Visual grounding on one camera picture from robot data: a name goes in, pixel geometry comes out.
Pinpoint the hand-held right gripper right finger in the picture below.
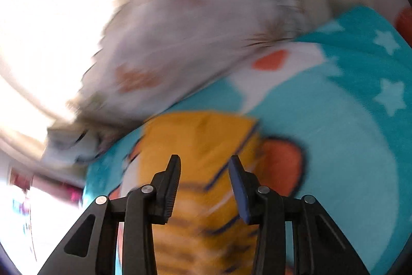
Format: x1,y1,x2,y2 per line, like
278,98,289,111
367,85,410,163
228,155,371,275

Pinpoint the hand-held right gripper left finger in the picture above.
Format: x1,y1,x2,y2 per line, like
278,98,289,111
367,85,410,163
37,154,181,275

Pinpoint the yellow striped sweater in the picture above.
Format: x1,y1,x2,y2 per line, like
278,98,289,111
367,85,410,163
122,111,268,275

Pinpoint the teal star print blanket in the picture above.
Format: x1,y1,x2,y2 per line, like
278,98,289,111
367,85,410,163
82,5,412,275

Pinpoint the orange leaf print pillow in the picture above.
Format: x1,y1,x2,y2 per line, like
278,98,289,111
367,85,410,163
42,0,310,166

